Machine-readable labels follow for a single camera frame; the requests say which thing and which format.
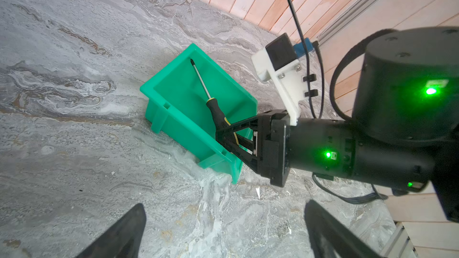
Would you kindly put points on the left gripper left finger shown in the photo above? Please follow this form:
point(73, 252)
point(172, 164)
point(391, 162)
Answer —
point(122, 239)

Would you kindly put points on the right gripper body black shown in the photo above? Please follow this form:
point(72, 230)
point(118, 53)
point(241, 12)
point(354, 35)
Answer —
point(271, 131)

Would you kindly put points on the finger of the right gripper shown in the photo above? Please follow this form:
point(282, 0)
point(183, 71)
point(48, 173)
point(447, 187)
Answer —
point(244, 151)
point(228, 133)

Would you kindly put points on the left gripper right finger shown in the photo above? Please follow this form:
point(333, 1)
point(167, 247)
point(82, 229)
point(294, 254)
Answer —
point(329, 238)

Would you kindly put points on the black yellow screwdriver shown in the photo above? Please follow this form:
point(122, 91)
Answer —
point(219, 118)

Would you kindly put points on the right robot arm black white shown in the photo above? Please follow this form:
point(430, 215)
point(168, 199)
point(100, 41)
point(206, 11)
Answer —
point(403, 133)

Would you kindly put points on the green plastic bin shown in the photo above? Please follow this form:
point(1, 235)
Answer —
point(177, 106)

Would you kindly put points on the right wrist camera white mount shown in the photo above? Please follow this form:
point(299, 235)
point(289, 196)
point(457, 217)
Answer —
point(278, 61)

